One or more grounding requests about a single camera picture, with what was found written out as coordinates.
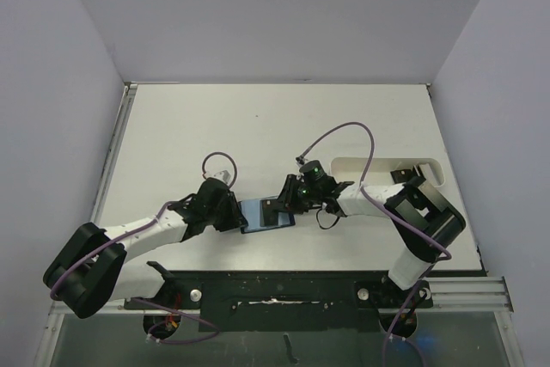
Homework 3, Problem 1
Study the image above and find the blue leather card holder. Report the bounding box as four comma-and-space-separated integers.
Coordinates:
239, 197, 296, 234

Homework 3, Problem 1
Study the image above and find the black credit card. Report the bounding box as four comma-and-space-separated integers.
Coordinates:
390, 168, 416, 184
260, 199, 279, 227

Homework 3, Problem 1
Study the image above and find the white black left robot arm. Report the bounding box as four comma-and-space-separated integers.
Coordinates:
43, 178, 248, 319

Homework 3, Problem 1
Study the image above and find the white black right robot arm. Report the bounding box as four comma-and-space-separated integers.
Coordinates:
273, 160, 466, 306

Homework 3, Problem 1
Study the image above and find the white plastic card tray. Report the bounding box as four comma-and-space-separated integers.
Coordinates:
330, 157, 445, 187

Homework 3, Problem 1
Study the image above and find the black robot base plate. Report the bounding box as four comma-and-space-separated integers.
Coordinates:
152, 271, 433, 333

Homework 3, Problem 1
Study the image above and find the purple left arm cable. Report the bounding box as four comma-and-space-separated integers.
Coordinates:
49, 151, 239, 346

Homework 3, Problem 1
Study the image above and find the aluminium frame rail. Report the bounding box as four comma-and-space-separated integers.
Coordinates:
420, 277, 514, 312

